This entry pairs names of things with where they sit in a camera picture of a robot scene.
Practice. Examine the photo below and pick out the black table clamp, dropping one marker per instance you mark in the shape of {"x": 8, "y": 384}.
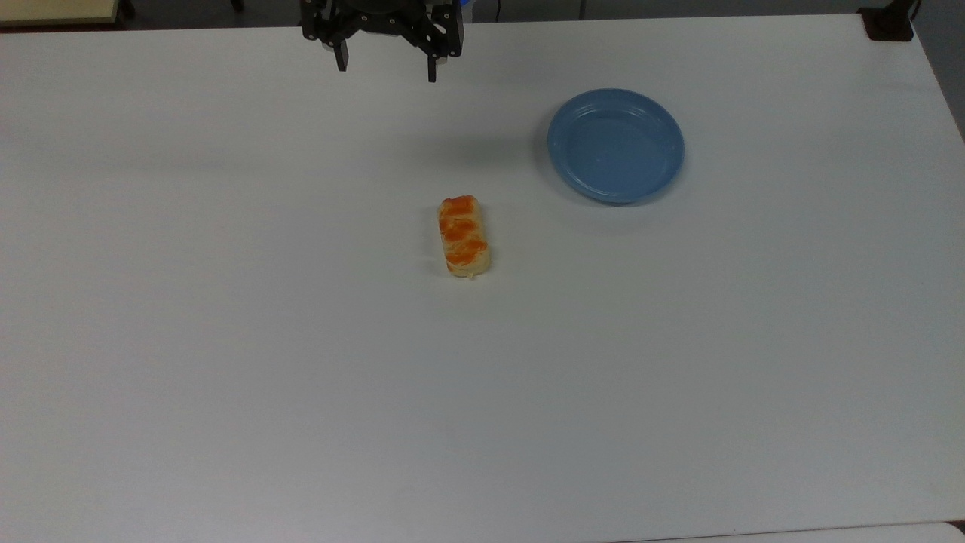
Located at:
{"x": 888, "y": 23}

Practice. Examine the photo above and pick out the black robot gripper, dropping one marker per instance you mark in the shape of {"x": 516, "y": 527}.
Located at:
{"x": 383, "y": 16}

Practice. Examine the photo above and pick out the beige side table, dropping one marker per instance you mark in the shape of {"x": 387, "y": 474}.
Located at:
{"x": 59, "y": 10}

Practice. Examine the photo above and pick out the blue plastic plate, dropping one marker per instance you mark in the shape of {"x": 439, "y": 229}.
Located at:
{"x": 616, "y": 145}

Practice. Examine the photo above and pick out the orange glazed bread loaf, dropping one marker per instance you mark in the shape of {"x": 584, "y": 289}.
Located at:
{"x": 464, "y": 237}

